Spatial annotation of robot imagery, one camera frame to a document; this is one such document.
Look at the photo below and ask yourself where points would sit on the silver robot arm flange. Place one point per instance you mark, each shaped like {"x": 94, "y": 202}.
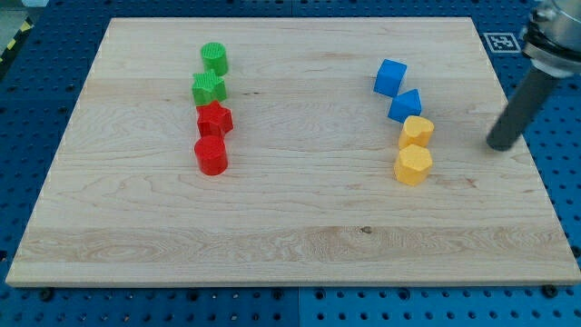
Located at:
{"x": 552, "y": 37}

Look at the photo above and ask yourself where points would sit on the yellow hexagon block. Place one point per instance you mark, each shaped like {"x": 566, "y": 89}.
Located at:
{"x": 413, "y": 164}

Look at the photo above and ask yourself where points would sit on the wooden board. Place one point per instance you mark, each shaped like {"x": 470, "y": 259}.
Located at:
{"x": 309, "y": 197}

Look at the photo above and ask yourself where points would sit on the red cylinder block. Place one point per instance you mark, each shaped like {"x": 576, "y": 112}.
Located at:
{"x": 211, "y": 155}

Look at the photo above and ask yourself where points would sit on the red star block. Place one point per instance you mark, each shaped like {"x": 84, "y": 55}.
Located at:
{"x": 214, "y": 119}

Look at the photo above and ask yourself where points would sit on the green star block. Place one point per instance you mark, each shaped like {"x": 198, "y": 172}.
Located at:
{"x": 208, "y": 87}

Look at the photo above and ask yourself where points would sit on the yellow heart block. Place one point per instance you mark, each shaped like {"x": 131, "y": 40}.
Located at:
{"x": 416, "y": 130}

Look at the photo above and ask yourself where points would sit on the blue triangular prism block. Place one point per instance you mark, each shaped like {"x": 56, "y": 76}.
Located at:
{"x": 405, "y": 105}

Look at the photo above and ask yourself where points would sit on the blue cube block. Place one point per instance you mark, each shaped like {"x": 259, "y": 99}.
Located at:
{"x": 389, "y": 78}

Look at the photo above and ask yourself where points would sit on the green cylinder block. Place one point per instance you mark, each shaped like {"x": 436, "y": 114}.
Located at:
{"x": 214, "y": 57}

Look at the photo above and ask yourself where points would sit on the white fiducial marker tag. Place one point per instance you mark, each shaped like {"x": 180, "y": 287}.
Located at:
{"x": 502, "y": 43}

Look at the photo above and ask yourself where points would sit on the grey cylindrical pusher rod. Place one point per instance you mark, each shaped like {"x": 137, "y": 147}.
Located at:
{"x": 521, "y": 109}

